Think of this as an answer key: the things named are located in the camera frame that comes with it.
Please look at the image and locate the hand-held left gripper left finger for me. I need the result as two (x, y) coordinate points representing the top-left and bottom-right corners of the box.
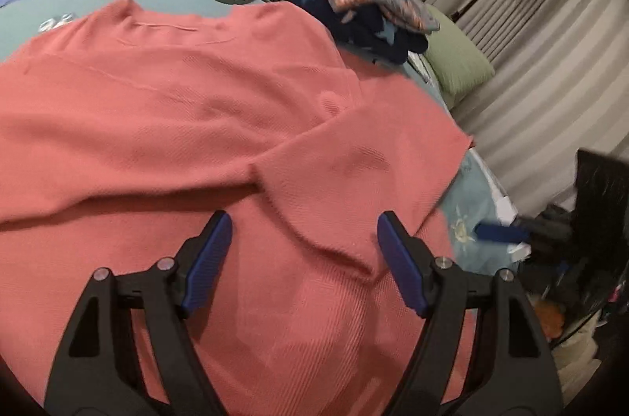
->
(44, 211), (233, 416)

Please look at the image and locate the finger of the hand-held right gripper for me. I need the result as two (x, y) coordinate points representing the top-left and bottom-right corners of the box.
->
(474, 206), (576, 251)

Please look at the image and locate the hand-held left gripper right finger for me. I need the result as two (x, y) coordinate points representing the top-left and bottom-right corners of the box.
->
(376, 211), (564, 416)

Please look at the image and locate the coral knit shirt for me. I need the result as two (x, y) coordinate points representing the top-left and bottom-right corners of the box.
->
(0, 0), (476, 416)

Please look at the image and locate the orange soft item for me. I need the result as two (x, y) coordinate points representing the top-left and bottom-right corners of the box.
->
(532, 298), (565, 341)

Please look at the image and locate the grey pleated curtain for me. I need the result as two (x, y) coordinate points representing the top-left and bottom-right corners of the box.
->
(373, 0), (629, 220)

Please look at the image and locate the green pillow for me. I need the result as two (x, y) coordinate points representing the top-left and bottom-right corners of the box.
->
(386, 0), (495, 95)

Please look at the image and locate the navy star print garment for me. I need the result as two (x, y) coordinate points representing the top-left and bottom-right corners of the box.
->
(244, 0), (429, 64)

